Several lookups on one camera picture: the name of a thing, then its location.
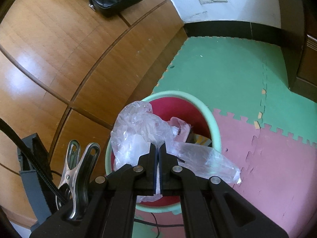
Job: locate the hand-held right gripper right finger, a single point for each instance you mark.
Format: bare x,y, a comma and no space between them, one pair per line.
165,173

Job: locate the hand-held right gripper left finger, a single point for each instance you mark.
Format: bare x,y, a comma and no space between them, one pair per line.
151,173

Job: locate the clear plastic bag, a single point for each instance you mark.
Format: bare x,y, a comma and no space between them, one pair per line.
138,133

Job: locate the red bin with green rim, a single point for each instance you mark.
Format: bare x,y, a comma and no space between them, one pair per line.
173,104

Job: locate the metal spring clip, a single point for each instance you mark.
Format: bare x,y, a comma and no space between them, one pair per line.
79,176

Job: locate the green foam floor mat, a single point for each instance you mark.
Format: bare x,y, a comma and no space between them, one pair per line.
168,233
223,74

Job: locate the wooden cabinet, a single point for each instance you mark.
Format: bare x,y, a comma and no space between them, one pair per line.
74,54

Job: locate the dark wooden dresser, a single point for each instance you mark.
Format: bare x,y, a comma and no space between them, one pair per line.
307,62

